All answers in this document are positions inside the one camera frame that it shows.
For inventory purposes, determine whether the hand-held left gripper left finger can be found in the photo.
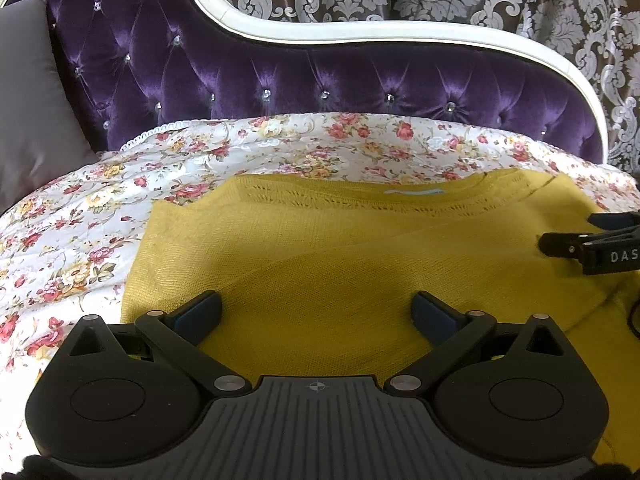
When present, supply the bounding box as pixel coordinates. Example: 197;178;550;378
60;291;253;399

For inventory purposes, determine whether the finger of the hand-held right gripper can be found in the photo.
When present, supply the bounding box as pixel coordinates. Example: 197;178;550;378
538;231;593;262
588;212;640;235

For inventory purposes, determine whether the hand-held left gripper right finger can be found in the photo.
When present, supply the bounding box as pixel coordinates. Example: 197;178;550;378
385;291;576;397

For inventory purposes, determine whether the mustard yellow knit sweater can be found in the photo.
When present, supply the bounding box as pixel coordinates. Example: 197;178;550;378
121;170;640;477

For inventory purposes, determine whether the floral bedspread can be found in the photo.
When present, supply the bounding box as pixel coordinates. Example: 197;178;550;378
0;112;640;461

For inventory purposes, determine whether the grey pillow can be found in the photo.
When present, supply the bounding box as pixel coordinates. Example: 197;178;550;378
0;0;102;211

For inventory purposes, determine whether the purple tufted sofa white frame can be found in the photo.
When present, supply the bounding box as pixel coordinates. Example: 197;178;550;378
0;0;615;167

